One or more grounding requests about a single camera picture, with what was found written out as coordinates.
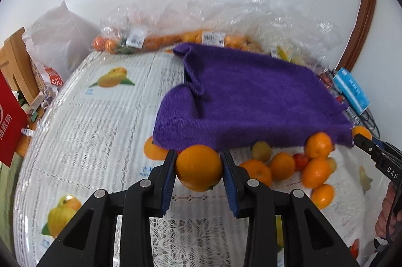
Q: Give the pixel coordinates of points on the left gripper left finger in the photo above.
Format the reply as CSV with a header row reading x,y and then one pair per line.
x,y
89,237

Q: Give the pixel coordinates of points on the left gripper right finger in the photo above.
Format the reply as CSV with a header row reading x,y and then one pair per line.
x,y
308,237

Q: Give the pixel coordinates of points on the yellow-green round fruit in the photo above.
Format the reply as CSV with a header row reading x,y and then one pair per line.
x,y
261,151

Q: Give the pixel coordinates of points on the large orange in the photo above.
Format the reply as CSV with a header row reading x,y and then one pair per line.
x,y
199,168

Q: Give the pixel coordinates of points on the right hand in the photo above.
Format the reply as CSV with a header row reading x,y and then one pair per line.
x,y
380,226

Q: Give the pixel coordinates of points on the small orange bottom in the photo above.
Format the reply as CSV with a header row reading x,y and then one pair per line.
x,y
322,196

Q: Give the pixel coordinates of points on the small orange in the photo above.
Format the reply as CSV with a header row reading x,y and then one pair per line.
x,y
282,166
322,196

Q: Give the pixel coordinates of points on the orange lower pile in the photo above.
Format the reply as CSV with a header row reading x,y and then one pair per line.
x,y
315,173

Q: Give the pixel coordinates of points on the orange top of pile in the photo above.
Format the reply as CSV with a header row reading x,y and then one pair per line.
x,y
318,145

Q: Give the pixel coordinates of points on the small orange middle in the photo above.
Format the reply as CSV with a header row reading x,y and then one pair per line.
x,y
282,166

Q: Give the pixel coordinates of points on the small red tomato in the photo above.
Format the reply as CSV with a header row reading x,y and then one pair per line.
x,y
301,161

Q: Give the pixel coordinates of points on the blue tissue box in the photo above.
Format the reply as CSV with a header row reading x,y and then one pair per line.
x,y
348,86

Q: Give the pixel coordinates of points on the orange behind right finger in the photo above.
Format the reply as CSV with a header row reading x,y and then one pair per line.
x,y
258,170

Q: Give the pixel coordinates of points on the red paper bag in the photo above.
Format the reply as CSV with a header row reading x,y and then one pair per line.
x,y
13,120

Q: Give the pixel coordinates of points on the purple towel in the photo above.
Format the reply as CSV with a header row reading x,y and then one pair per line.
x,y
232,98

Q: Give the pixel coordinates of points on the wooden chair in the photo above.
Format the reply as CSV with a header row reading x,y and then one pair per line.
x,y
16,66

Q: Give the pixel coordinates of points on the large clear plastic bag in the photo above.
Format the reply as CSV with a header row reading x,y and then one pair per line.
x,y
272,27

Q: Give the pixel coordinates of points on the white plastic bag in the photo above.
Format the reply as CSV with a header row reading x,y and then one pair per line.
x,y
57,43

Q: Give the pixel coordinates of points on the clear bag of oranges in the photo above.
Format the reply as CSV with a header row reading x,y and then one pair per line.
x,y
151,25

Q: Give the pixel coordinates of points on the brown wooden door frame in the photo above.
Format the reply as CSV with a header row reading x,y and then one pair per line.
x,y
358,35

